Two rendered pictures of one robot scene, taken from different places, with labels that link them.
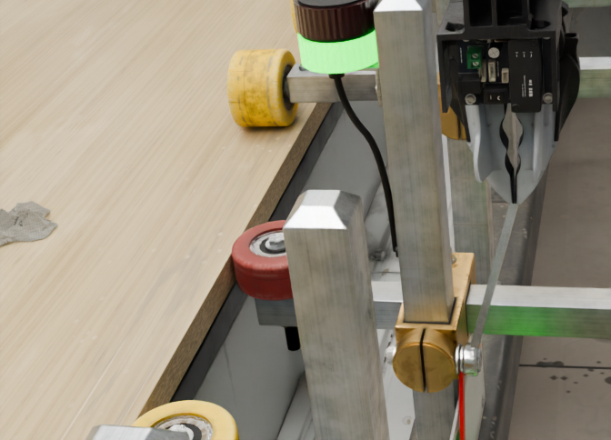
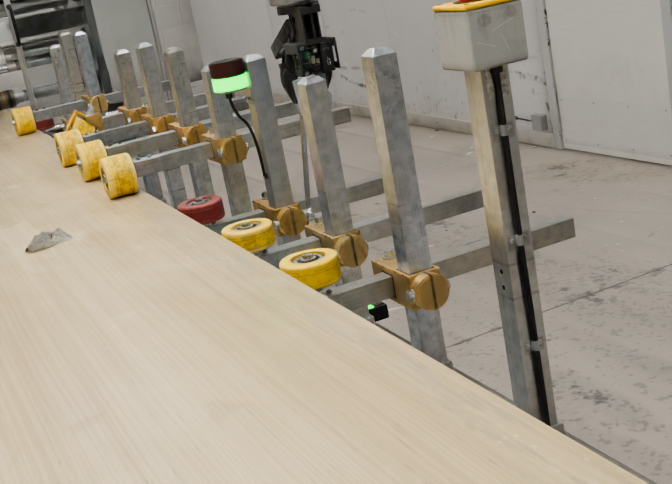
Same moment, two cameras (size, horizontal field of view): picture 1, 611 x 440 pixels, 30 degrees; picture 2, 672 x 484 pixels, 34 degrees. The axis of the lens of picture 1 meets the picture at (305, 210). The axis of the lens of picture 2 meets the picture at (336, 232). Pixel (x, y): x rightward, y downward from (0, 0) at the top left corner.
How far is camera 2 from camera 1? 1.28 m
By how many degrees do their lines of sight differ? 39
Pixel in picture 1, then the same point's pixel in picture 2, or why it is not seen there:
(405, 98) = (263, 97)
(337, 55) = (237, 81)
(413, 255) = (275, 172)
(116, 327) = (164, 232)
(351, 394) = (333, 149)
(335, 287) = (324, 104)
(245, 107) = (119, 181)
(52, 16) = not seen: outside the picture
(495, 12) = (314, 33)
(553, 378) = not seen: hidden behind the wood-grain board
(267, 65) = (124, 157)
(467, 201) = (241, 201)
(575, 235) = not seen: hidden behind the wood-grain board
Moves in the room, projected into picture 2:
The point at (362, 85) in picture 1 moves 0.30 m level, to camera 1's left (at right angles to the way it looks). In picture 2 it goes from (173, 159) to (35, 204)
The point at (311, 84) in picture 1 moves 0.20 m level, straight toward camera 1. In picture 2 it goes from (148, 163) to (206, 168)
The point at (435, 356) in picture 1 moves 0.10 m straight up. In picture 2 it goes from (298, 213) to (287, 158)
